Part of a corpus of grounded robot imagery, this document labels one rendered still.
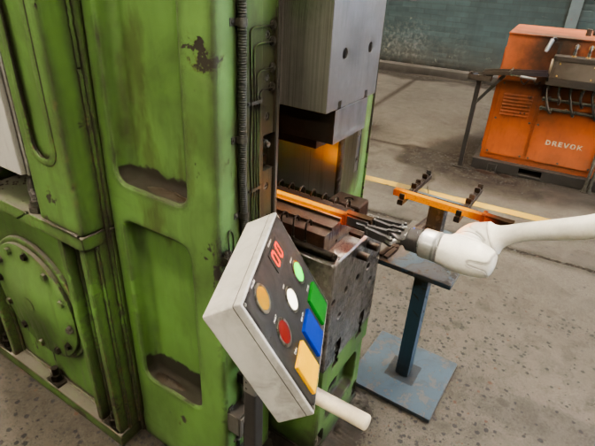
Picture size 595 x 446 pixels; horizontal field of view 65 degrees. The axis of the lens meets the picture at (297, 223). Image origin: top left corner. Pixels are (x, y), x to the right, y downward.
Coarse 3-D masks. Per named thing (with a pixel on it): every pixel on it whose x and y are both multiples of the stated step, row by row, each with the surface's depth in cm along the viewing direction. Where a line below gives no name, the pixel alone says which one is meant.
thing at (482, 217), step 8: (400, 192) 173; (408, 192) 173; (416, 200) 171; (424, 200) 169; (432, 200) 168; (440, 200) 168; (440, 208) 167; (448, 208) 165; (456, 208) 163; (464, 208) 163; (464, 216) 163; (472, 216) 161; (480, 216) 160; (488, 216) 158; (496, 216) 158; (496, 224) 158; (504, 224) 157
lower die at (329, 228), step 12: (288, 192) 165; (300, 192) 165; (276, 204) 156; (288, 204) 157; (300, 204) 155; (336, 204) 158; (288, 216) 152; (300, 216) 150; (312, 216) 151; (324, 216) 151; (336, 216) 149; (288, 228) 148; (300, 228) 146; (312, 228) 146; (324, 228) 146; (336, 228) 148; (348, 228) 157; (300, 240) 148; (312, 240) 145; (324, 240) 142
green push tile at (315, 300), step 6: (312, 282) 111; (312, 288) 109; (312, 294) 107; (318, 294) 111; (312, 300) 106; (318, 300) 109; (324, 300) 113; (312, 306) 106; (318, 306) 108; (324, 306) 112; (318, 312) 107; (324, 312) 110; (318, 318) 107; (324, 318) 109
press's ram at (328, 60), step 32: (288, 0) 113; (320, 0) 108; (352, 0) 113; (384, 0) 128; (288, 32) 116; (320, 32) 111; (352, 32) 118; (288, 64) 119; (320, 64) 115; (352, 64) 123; (288, 96) 123; (320, 96) 118; (352, 96) 129
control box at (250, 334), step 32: (256, 224) 106; (256, 256) 91; (288, 256) 104; (224, 288) 86; (256, 288) 84; (288, 288) 97; (320, 288) 116; (224, 320) 80; (256, 320) 81; (288, 320) 92; (256, 352) 83; (288, 352) 87; (256, 384) 86; (288, 384) 85; (288, 416) 89
